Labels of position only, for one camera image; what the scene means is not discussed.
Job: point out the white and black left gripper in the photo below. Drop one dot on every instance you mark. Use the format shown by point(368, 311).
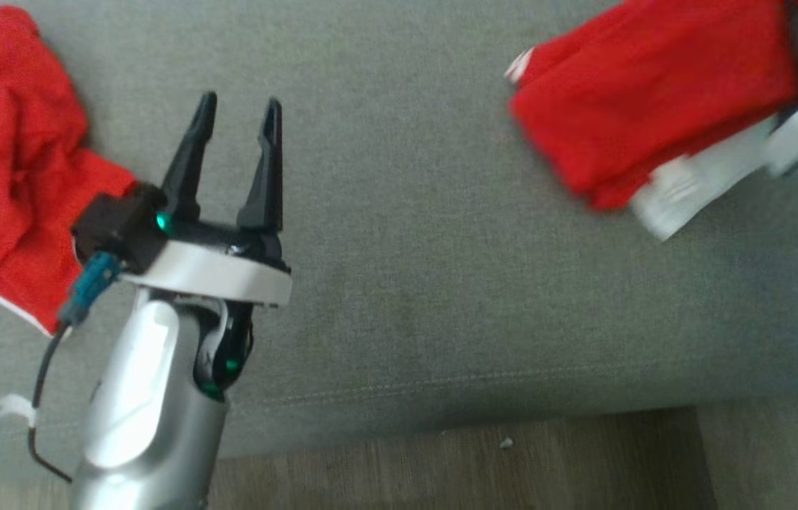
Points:
point(214, 273)

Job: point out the red T-shirt with white sleeves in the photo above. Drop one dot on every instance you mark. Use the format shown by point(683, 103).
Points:
point(653, 99)

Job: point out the red shorts with white stripes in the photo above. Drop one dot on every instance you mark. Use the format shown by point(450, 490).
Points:
point(9, 142)

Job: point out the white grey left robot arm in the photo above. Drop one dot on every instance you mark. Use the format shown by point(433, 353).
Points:
point(144, 411)

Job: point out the grey fabric sofa seat cushion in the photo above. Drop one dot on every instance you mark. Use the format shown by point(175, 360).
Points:
point(406, 283)

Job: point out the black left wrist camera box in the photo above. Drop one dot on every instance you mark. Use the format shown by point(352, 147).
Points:
point(119, 227)

